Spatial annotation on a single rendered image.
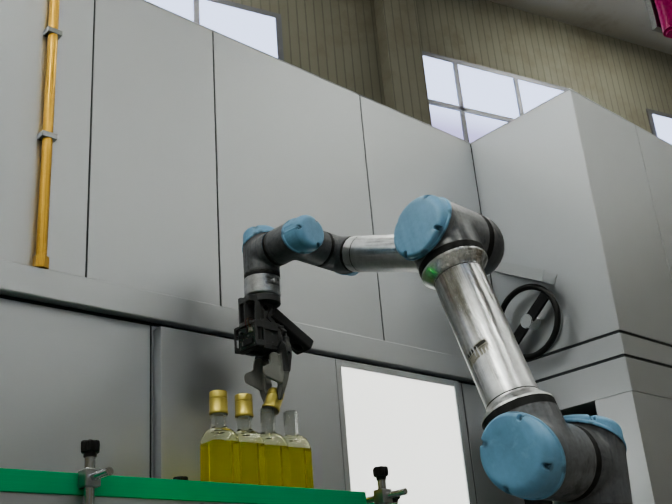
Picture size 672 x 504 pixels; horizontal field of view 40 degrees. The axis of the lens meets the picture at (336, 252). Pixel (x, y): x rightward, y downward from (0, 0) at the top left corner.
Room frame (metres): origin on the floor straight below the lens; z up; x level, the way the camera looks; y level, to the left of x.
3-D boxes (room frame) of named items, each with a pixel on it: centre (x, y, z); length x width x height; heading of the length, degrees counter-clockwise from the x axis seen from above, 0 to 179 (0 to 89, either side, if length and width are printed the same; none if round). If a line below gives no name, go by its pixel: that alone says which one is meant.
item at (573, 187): (2.68, -0.83, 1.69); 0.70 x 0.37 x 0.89; 134
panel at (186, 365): (2.08, 0.05, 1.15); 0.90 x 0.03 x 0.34; 134
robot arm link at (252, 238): (1.79, 0.15, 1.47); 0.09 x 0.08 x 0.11; 46
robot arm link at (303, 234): (1.73, 0.07, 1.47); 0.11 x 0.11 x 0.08; 46
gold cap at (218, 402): (1.71, 0.24, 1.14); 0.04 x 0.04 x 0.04
